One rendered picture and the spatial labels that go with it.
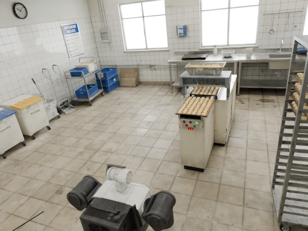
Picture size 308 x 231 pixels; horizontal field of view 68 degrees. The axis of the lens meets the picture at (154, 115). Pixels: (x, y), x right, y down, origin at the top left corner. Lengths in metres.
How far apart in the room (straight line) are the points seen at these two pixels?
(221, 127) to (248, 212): 1.33
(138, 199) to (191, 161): 2.20
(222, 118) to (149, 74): 3.96
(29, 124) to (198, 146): 3.37
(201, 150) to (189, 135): 0.26
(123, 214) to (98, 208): 0.13
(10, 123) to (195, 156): 3.31
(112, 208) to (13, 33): 5.03
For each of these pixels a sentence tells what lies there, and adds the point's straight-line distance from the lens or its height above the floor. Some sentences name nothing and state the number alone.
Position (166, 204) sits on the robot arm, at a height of 1.36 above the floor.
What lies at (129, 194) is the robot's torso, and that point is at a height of 1.37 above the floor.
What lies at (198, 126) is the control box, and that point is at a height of 0.76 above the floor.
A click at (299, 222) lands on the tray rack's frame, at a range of 2.80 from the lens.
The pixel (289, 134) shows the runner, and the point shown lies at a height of 0.87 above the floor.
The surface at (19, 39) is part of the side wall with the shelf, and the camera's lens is 5.83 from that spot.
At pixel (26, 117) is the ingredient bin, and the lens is 5.03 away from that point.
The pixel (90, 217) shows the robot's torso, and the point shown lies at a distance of 1.12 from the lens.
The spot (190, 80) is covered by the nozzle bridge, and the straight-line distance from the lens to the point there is 3.56.
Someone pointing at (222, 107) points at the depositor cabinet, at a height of 0.72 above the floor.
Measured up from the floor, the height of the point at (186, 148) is 0.39.
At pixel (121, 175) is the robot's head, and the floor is 1.47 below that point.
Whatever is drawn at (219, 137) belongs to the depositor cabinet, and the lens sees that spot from 3.77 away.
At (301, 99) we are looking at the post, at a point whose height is 1.43.
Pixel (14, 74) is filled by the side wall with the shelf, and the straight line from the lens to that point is 5.67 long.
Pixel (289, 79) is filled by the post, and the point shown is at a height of 1.45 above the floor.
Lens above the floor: 2.16
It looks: 25 degrees down
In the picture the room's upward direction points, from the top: 7 degrees counter-clockwise
